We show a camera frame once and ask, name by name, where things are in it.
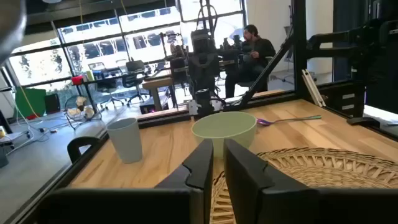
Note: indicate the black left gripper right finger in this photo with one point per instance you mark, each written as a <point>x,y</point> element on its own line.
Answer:
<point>245,180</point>

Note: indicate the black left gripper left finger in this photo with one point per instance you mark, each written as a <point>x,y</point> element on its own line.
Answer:
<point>199,168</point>

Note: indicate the pale green ribbed bowl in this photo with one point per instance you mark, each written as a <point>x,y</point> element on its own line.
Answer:
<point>224,127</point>

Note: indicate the iridescent metal spoon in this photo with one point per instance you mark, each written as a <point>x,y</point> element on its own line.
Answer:
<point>289,119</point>

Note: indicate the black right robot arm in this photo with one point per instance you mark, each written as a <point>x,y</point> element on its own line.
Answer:
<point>203,68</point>

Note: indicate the pale grey-blue cup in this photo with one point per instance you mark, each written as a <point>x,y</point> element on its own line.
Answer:
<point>126,140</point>

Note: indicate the round woven straw placemat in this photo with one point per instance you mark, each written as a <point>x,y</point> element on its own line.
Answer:
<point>326,171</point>

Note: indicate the round wooden side table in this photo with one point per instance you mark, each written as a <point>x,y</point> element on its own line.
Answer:
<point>157,85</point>

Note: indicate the black office chair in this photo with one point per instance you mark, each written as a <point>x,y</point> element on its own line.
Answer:
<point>133,77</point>

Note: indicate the white aluminium bars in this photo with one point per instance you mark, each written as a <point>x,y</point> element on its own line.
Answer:
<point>312,88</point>

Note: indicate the black drawer cabinet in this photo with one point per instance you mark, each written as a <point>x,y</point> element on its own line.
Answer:
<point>342,99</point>

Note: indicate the person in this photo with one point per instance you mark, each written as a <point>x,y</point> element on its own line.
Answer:
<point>259,53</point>

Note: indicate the flat black mouse-shaped object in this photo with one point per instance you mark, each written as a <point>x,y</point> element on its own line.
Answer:
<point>362,121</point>

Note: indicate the red box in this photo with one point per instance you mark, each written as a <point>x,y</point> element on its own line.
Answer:
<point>77,80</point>

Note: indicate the black speaker box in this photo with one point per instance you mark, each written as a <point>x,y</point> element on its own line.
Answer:
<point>52,103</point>

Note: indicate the green board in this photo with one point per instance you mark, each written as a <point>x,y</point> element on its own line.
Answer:
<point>31,101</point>

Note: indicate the black clamp bracket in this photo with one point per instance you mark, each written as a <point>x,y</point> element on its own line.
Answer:
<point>74,146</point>

